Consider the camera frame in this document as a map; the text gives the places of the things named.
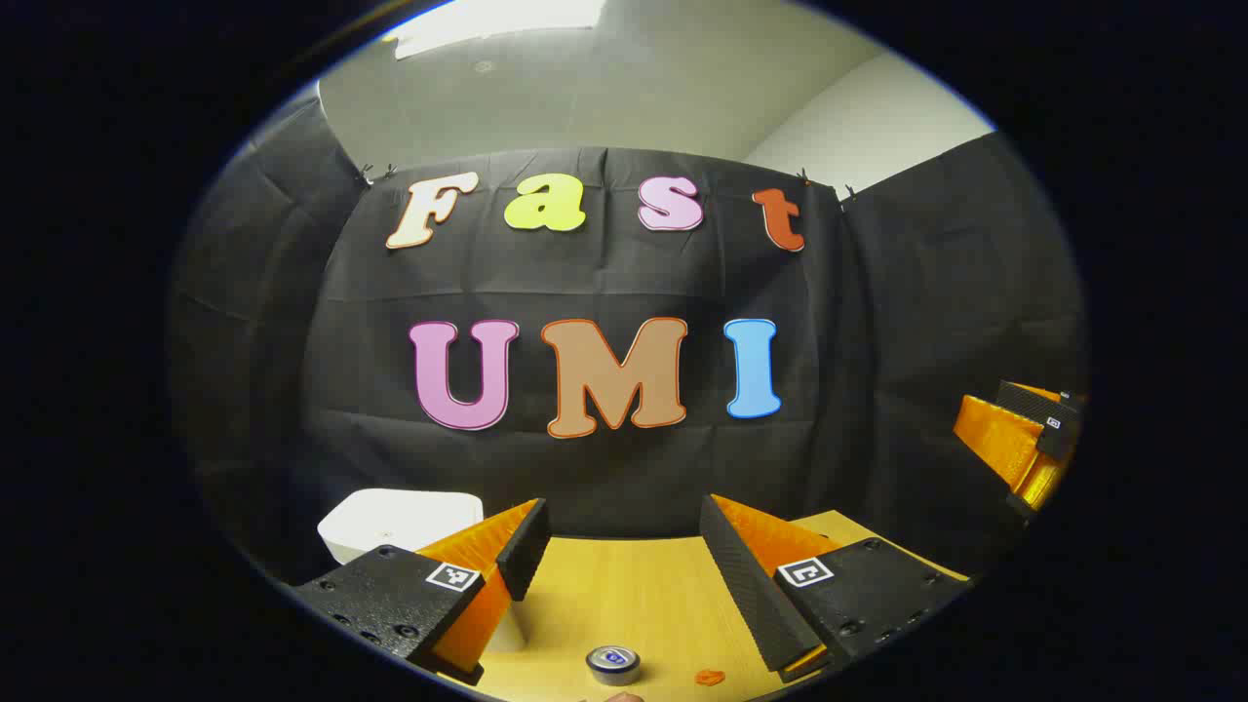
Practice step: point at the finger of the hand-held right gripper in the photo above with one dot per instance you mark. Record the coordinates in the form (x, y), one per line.
(1004, 439)

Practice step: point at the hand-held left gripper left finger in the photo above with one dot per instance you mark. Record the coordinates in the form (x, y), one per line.
(525, 551)

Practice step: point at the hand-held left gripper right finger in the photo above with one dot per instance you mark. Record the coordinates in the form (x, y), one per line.
(751, 595)

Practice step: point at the orange paper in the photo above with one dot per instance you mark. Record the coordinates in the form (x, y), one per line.
(710, 677)

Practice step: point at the white desktop garbage bin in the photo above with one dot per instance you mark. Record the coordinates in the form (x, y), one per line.
(400, 522)

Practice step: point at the silver blue pop can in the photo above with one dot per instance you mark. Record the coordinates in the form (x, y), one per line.
(613, 665)

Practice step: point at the wooden desktop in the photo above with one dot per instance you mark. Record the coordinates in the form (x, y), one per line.
(634, 595)

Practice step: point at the black backdrop cloth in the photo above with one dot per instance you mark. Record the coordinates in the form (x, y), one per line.
(604, 468)

